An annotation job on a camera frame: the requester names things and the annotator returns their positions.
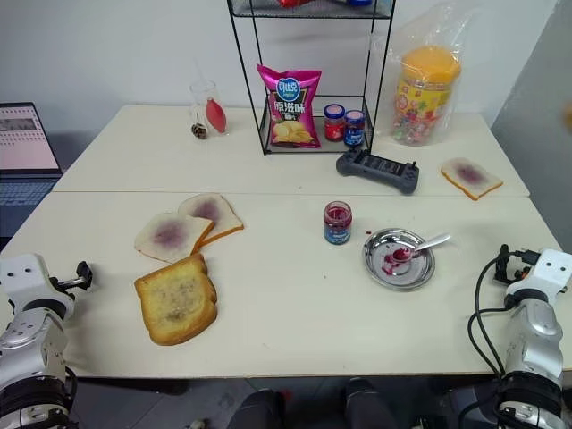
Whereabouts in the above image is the white bread slice purple jam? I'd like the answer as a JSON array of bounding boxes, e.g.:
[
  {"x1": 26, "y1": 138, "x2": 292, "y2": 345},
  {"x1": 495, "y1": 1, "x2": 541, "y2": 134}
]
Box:
[
  {"x1": 440, "y1": 156, "x2": 505, "y2": 202},
  {"x1": 133, "y1": 213, "x2": 216, "y2": 264},
  {"x1": 178, "y1": 192, "x2": 246, "y2": 248}
]

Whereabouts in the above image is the red leaf ornament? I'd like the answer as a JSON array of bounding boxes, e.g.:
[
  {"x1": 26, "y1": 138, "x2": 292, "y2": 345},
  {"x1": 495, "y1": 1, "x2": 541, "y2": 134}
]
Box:
[{"x1": 205, "y1": 96, "x2": 229, "y2": 134}]

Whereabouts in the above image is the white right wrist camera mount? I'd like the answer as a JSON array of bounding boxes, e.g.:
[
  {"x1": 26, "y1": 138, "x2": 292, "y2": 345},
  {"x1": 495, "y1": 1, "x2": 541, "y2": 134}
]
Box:
[{"x1": 505, "y1": 248, "x2": 572, "y2": 310}]

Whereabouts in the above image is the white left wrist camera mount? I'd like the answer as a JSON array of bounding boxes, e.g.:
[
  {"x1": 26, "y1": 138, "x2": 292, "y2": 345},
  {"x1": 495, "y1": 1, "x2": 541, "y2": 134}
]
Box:
[{"x1": 0, "y1": 253, "x2": 75, "y2": 324}]

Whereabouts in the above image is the round steel plate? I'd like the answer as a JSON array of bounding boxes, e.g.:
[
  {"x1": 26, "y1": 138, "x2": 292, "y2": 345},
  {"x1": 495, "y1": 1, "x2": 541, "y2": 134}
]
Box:
[{"x1": 362, "y1": 228, "x2": 436, "y2": 293}]

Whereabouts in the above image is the grey handheld remote controller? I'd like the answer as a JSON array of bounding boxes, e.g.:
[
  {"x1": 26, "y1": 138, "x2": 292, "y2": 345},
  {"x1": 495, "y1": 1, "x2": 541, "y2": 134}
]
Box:
[{"x1": 335, "y1": 147, "x2": 422, "y2": 196}]

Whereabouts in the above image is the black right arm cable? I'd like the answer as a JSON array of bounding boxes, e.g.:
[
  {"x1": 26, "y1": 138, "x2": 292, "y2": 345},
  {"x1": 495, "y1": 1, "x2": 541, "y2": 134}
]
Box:
[{"x1": 467, "y1": 249, "x2": 540, "y2": 377}]

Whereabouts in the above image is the closed blue label jam jar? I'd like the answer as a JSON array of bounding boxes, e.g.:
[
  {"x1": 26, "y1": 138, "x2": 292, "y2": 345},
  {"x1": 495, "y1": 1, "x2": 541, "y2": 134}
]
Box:
[{"x1": 343, "y1": 109, "x2": 366, "y2": 149}]

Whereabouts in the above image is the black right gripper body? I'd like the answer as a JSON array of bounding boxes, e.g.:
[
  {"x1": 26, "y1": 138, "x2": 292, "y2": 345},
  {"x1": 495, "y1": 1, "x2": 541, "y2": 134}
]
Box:
[{"x1": 509, "y1": 262, "x2": 533, "y2": 287}]

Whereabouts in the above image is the open jam jar blue label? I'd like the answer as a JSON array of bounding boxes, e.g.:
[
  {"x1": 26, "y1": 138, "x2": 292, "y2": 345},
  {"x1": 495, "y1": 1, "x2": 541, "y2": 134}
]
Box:
[{"x1": 322, "y1": 200, "x2": 354, "y2": 246}]

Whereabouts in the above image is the candy jar orange lid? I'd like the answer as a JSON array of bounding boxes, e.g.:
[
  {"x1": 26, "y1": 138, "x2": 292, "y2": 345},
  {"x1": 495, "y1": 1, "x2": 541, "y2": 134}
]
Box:
[{"x1": 391, "y1": 45, "x2": 462, "y2": 147}]

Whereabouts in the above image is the dark rounded shape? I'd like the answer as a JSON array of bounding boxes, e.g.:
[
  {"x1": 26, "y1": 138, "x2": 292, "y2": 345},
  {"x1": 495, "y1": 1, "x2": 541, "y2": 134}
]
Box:
[
  {"x1": 238, "y1": 387, "x2": 297, "y2": 429},
  {"x1": 344, "y1": 376, "x2": 400, "y2": 429}
]

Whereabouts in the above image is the small brown pinecone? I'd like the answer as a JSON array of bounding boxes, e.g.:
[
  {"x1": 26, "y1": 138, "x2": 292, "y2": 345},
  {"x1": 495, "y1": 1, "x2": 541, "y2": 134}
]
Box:
[{"x1": 190, "y1": 114, "x2": 210, "y2": 140}]

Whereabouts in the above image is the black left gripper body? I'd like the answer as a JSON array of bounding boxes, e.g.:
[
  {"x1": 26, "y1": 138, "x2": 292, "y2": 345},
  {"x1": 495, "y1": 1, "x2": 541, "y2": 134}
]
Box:
[{"x1": 46, "y1": 275, "x2": 78, "y2": 306}]

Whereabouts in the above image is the open grey laptop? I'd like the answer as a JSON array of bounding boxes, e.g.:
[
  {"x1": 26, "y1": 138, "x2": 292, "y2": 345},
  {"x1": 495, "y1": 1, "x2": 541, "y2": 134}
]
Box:
[{"x1": 0, "y1": 101, "x2": 64, "y2": 207}]

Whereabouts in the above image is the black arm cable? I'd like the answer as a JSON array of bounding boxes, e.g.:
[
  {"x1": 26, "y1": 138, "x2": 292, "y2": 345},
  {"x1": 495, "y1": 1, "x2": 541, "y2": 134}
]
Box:
[
  {"x1": 467, "y1": 249, "x2": 540, "y2": 377},
  {"x1": 62, "y1": 365, "x2": 80, "y2": 410}
]

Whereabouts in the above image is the candy jar in plastic bag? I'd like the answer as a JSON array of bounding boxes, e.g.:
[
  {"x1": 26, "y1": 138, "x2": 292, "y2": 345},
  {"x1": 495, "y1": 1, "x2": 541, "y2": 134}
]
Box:
[{"x1": 371, "y1": 3, "x2": 475, "y2": 149}]

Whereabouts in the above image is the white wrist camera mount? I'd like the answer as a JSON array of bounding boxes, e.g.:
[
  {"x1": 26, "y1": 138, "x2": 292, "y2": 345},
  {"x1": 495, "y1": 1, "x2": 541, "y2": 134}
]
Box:
[
  {"x1": 0, "y1": 253, "x2": 75, "y2": 324},
  {"x1": 505, "y1": 248, "x2": 572, "y2": 310}
]

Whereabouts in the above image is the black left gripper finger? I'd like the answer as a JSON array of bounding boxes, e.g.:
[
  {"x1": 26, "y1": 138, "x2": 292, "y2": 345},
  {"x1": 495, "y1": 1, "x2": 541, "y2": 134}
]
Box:
[{"x1": 66, "y1": 260, "x2": 94, "y2": 290}]

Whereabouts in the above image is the thick golden toast slice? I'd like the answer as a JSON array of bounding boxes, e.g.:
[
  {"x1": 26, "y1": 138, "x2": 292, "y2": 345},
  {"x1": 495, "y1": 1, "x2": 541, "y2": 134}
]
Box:
[{"x1": 133, "y1": 252, "x2": 220, "y2": 347}]

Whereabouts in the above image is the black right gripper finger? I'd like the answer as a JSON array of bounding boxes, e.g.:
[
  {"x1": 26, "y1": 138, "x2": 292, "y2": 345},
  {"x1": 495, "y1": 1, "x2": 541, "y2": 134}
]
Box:
[{"x1": 492, "y1": 243, "x2": 511, "y2": 286}]

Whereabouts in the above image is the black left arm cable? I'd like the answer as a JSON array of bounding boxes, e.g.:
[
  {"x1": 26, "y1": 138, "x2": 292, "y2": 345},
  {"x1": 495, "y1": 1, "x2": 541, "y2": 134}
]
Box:
[{"x1": 62, "y1": 365, "x2": 80, "y2": 410}]

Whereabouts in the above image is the black wire shelf rack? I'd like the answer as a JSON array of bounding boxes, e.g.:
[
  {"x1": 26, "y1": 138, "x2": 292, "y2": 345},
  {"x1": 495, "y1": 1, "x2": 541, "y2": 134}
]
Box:
[{"x1": 226, "y1": 0, "x2": 397, "y2": 157}]

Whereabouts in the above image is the red label jam jar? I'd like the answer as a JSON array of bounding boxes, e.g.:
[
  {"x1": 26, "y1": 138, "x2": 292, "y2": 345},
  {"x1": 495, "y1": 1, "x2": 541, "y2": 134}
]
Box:
[{"x1": 323, "y1": 103, "x2": 346, "y2": 143}]

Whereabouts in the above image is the clear glass cup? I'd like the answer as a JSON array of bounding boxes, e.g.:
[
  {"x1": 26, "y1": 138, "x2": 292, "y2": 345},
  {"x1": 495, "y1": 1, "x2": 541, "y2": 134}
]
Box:
[{"x1": 189, "y1": 79, "x2": 234, "y2": 138}]

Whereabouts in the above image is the steel spoon with jam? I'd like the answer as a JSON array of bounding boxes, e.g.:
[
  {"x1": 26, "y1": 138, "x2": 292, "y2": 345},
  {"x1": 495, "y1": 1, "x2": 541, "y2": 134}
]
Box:
[{"x1": 390, "y1": 232, "x2": 453, "y2": 263}]

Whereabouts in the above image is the pink potato chips bag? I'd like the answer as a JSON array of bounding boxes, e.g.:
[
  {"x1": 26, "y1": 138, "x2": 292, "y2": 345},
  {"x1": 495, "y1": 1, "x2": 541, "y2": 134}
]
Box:
[{"x1": 256, "y1": 63, "x2": 324, "y2": 150}]

